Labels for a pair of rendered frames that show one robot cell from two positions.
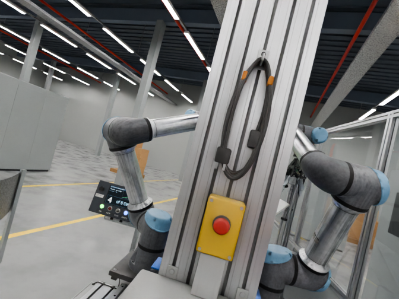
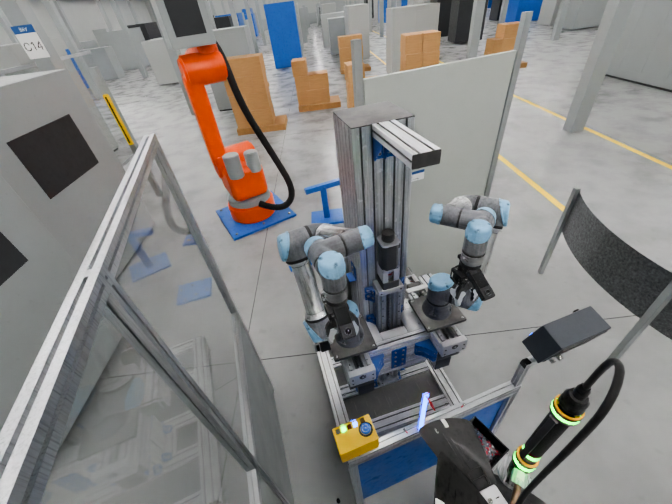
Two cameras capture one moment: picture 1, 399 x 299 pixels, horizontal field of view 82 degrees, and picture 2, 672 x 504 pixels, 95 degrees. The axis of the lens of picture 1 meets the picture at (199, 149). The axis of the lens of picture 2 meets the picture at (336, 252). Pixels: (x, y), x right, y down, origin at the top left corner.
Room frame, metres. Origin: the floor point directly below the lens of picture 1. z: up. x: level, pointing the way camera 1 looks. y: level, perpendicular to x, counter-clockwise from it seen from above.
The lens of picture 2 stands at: (1.82, -0.72, 2.38)
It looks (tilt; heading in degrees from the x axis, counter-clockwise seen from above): 39 degrees down; 161
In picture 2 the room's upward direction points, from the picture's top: 8 degrees counter-clockwise
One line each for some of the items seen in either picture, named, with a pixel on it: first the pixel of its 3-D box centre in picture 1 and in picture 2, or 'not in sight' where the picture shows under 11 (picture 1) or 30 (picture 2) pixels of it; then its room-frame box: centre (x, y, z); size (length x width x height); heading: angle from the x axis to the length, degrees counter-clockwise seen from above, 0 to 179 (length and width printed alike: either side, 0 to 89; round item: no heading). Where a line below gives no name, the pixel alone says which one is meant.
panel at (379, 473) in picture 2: not in sight; (429, 449); (1.39, -0.18, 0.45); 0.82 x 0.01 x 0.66; 86
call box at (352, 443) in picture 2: not in sight; (355, 438); (1.36, -0.58, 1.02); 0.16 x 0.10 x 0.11; 86
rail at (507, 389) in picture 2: not in sight; (436, 421); (1.39, -0.18, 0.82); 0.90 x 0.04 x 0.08; 86
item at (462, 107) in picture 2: not in sight; (430, 191); (0.02, 0.77, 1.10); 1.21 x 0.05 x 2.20; 86
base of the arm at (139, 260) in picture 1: (149, 254); (437, 303); (0.99, 0.10, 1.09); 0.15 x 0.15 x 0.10
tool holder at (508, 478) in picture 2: not in sight; (517, 471); (1.75, -0.32, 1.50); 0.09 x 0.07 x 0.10; 121
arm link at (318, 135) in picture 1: (312, 134); (324, 251); (1.10, -0.51, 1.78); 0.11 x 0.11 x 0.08; 1
